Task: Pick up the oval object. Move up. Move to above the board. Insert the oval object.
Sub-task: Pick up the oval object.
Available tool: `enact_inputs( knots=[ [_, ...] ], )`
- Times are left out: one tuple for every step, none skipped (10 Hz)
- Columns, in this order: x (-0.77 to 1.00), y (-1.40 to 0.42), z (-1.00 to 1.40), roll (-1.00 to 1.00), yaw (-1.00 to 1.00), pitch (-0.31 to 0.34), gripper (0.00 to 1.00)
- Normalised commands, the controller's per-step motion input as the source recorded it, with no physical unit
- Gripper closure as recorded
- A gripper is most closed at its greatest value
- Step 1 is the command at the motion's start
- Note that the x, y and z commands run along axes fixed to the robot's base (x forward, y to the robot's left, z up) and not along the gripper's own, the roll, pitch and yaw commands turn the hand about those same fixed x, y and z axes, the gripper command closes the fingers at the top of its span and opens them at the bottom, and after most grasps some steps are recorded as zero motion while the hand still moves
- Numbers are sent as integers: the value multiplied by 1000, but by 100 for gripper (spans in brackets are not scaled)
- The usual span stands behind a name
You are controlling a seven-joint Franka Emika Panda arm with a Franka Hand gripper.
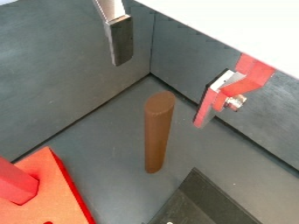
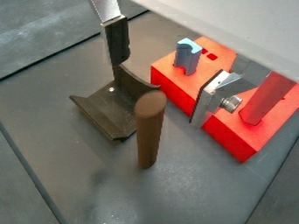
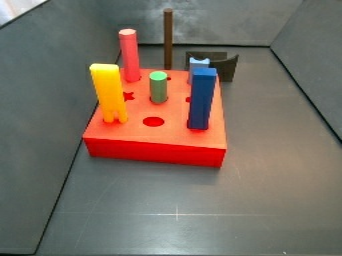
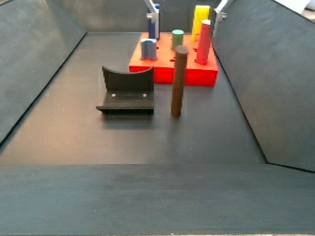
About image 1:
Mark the pink hexagonal peg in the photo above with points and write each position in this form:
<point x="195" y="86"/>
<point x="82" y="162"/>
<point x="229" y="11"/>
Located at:
<point x="18" y="185"/>

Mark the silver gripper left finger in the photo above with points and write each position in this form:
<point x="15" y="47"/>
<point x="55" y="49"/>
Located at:
<point x="119" y="29"/>

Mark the brown oval peg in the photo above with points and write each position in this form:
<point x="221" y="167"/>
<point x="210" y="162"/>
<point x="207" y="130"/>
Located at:
<point x="158" y="119"/>

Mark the black angled bracket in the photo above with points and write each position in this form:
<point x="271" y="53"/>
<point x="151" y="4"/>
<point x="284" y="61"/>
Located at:
<point x="201" y="203"/>

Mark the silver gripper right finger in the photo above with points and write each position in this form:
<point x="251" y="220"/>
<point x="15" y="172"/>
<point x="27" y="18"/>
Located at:
<point x="225" y="92"/>

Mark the red peg board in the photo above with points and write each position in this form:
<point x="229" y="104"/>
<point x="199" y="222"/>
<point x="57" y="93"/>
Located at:
<point x="57" y="204"/>

